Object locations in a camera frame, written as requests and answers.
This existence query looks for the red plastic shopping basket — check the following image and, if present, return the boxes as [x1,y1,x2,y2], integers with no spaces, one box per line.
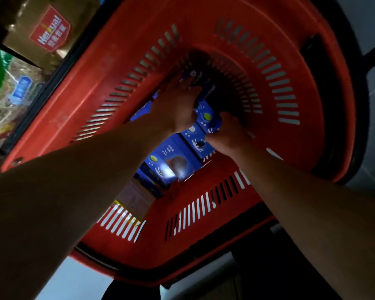
[1,0,357,286]

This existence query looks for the beige paper packet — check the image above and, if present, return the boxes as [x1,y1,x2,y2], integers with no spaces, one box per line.
[116,178,157,222]

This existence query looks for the person's right forearm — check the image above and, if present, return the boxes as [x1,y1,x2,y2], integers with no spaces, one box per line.
[230,144,375,300]

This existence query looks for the brown cardboard box red label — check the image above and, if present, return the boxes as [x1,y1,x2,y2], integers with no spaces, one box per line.
[1,0,101,72]

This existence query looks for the clear bag blue label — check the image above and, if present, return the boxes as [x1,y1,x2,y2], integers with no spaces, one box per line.
[0,56,50,153]

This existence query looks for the person's left hand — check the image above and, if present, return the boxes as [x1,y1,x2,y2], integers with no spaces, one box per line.
[150,72,204,135]

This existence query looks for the person's dark trousers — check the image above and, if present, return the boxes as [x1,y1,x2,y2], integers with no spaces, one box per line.
[101,228,341,300]

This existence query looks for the person's right hand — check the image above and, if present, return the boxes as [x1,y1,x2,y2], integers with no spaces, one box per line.
[206,112,252,157]

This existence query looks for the black basket handle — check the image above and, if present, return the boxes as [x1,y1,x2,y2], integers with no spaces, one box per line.
[0,0,370,280]

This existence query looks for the blue snack box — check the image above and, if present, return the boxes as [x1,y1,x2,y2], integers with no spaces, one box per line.
[130,92,159,122]
[181,69,223,135]
[143,134,204,185]
[181,123,217,160]
[134,169,164,199]

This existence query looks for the person's left forearm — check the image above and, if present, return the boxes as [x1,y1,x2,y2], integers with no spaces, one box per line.
[0,117,175,300]

